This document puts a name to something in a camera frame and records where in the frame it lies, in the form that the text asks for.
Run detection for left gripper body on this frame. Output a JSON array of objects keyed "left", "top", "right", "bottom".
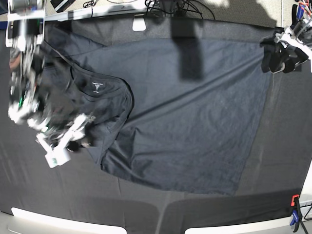
[{"left": 274, "top": 26, "right": 312, "bottom": 56}]

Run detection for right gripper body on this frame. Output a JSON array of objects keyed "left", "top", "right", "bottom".
[{"left": 8, "top": 97, "right": 95, "bottom": 151}]

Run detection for dark navy t-shirt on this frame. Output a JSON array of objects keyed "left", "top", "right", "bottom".
[{"left": 43, "top": 27, "right": 271, "bottom": 195}]

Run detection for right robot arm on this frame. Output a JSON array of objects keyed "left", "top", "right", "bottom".
[{"left": 5, "top": 0, "right": 95, "bottom": 152}]

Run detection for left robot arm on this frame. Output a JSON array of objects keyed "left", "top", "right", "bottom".
[{"left": 260, "top": 0, "right": 312, "bottom": 74}]

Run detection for black table cloth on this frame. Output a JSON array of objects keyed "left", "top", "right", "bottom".
[{"left": 0, "top": 17, "right": 312, "bottom": 234}]

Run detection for black power adapter box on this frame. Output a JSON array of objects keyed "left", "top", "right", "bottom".
[{"left": 50, "top": 0, "right": 75, "bottom": 13}]

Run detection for red black clamp near-right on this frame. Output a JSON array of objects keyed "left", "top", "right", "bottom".
[{"left": 291, "top": 194, "right": 300, "bottom": 207}]

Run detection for blue bar clamp near-right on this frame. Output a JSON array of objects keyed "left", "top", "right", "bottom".
[{"left": 290, "top": 206, "right": 302, "bottom": 233}]

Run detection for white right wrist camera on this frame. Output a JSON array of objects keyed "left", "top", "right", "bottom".
[{"left": 45, "top": 148, "right": 71, "bottom": 168}]

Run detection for tangled black cables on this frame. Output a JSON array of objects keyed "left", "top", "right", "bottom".
[{"left": 82, "top": 0, "right": 220, "bottom": 20}]

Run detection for aluminium frame rail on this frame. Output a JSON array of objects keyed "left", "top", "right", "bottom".
[{"left": 45, "top": 5, "right": 139, "bottom": 21}]

